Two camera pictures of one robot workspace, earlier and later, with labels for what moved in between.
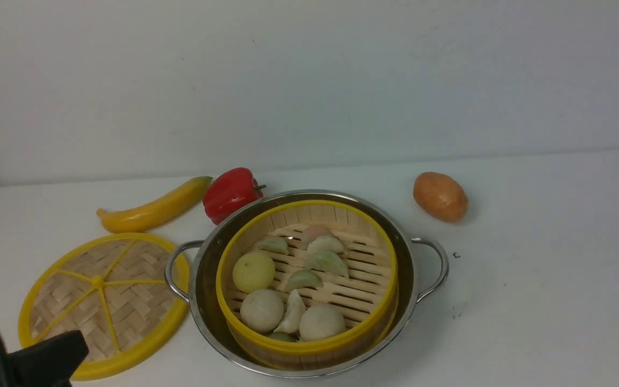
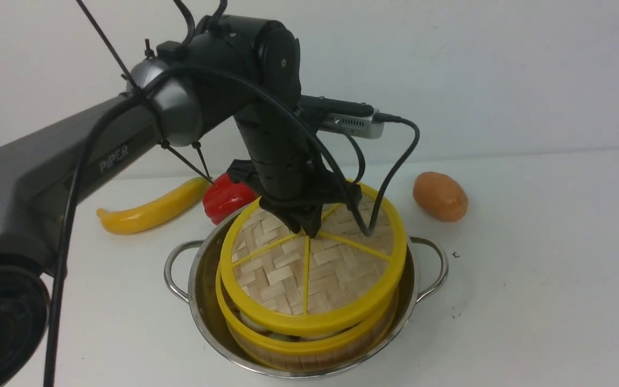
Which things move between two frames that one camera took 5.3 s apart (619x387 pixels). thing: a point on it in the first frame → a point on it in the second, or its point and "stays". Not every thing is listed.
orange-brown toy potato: (440, 195) stays
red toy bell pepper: (229, 190) stays
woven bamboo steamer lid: (112, 288) → (294, 285)
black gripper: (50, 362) → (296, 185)
